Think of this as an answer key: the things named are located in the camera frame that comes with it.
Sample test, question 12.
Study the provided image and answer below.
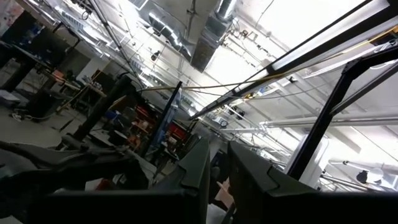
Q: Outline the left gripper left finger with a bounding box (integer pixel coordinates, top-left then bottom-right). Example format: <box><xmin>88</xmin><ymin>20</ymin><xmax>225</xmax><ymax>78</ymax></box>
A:
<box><xmin>29</xmin><ymin>139</ymin><xmax>211</xmax><ymax>224</ymax></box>

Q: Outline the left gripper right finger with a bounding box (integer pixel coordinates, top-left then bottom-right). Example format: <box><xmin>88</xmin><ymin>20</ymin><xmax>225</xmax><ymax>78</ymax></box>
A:
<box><xmin>228</xmin><ymin>141</ymin><xmax>398</xmax><ymax>224</ymax></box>

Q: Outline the white paper sheet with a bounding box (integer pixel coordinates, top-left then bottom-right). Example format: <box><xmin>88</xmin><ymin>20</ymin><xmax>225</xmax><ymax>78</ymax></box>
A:
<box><xmin>206</xmin><ymin>203</ymin><xmax>229</xmax><ymax>224</ymax></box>

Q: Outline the red storage rack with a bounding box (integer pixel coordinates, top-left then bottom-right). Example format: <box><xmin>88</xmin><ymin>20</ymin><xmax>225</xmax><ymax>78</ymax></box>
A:
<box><xmin>133</xmin><ymin>104</ymin><xmax>189</xmax><ymax>144</ymax></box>

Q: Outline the thin black pole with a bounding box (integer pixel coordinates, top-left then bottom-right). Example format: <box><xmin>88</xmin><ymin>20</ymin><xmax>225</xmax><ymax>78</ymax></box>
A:
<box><xmin>141</xmin><ymin>81</ymin><xmax>183</xmax><ymax>156</ymax></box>

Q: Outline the white ceiling pipe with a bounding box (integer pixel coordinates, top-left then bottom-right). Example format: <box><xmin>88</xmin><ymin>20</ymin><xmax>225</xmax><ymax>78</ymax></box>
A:
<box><xmin>261</xmin><ymin>113</ymin><xmax>398</xmax><ymax>128</ymax></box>

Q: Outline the black desk pole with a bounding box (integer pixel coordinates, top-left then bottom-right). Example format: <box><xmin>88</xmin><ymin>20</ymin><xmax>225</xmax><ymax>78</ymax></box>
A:
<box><xmin>73</xmin><ymin>75</ymin><xmax>133</xmax><ymax>142</ymax></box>

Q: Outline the black workbench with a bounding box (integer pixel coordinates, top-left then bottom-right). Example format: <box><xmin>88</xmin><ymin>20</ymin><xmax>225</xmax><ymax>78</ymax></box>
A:
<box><xmin>0</xmin><ymin>40</ymin><xmax>41</xmax><ymax>93</ymax></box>

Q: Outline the black upright frame post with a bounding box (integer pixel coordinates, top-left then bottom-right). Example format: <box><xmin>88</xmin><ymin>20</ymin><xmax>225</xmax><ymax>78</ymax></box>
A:
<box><xmin>285</xmin><ymin>46</ymin><xmax>398</xmax><ymax>181</ymax></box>

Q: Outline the black overhead frame beam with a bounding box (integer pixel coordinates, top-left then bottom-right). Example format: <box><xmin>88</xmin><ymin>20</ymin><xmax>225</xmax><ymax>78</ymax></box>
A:
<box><xmin>190</xmin><ymin>0</ymin><xmax>398</xmax><ymax>121</ymax></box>

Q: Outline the yellow overhead cable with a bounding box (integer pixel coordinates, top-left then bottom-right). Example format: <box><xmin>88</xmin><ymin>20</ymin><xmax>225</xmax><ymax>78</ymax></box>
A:
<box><xmin>136</xmin><ymin>26</ymin><xmax>398</xmax><ymax>94</ymax></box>

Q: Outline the silver ventilation duct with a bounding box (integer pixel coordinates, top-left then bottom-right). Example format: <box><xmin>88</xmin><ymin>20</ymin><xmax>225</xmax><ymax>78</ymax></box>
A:
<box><xmin>148</xmin><ymin>0</ymin><xmax>239</xmax><ymax>73</ymax></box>

